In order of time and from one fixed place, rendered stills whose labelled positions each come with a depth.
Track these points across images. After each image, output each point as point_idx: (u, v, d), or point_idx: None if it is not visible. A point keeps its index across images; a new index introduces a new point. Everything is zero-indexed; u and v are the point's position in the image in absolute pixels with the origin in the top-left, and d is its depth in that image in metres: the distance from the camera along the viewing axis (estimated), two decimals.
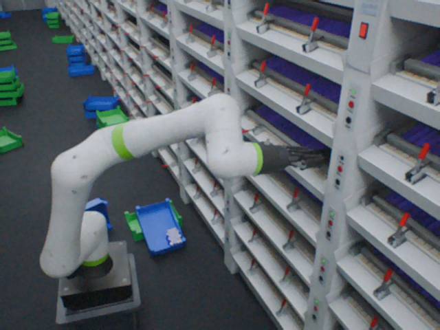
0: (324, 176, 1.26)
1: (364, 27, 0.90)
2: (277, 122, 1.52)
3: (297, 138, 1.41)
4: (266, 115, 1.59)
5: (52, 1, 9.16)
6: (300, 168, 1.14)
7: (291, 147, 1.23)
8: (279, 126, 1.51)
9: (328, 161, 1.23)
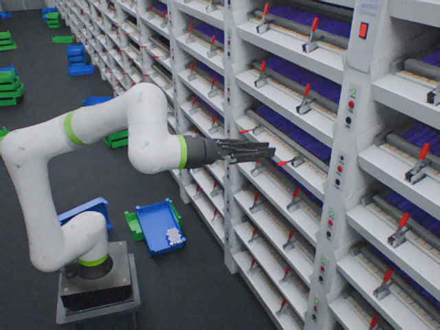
0: (324, 176, 1.26)
1: (364, 27, 0.90)
2: (277, 122, 1.52)
3: (297, 138, 1.41)
4: (266, 115, 1.59)
5: (52, 1, 9.16)
6: None
7: (238, 161, 1.13)
8: (279, 126, 1.51)
9: None
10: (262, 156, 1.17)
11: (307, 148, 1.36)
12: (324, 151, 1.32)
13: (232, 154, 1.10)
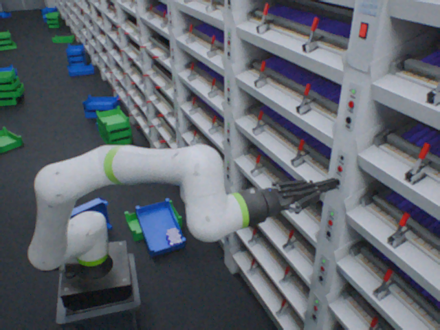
0: (324, 176, 1.26)
1: (364, 27, 0.90)
2: (280, 120, 1.53)
3: (300, 136, 1.42)
4: (269, 113, 1.59)
5: (52, 1, 9.16)
6: (271, 184, 1.10)
7: (301, 206, 1.04)
8: (282, 124, 1.51)
9: (317, 181, 1.12)
10: (324, 192, 1.09)
11: (311, 146, 1.37)
12: (328, 149, 1.32)
13: (295, 202, 1.02)
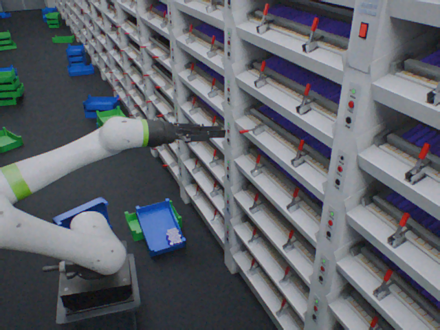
0: (324, 176, 1.26)
1: (364, 27, 0.90)
2: (280, 120, 1.53)
3: (300, 136, 1.42)
4: (269, 113, 1.59)
5: (52, 1, 9.16)
6: (173, 124, 1.44)
7: (192, 140, 1.39)
8: (282, 124, 1.51)
9: (209, 127, 1.48)
10: (214, 137, 1.43)
11: (311, 146, 1.36)
12: (328, 149, 1.32)
13: (186, 135, 1.36)
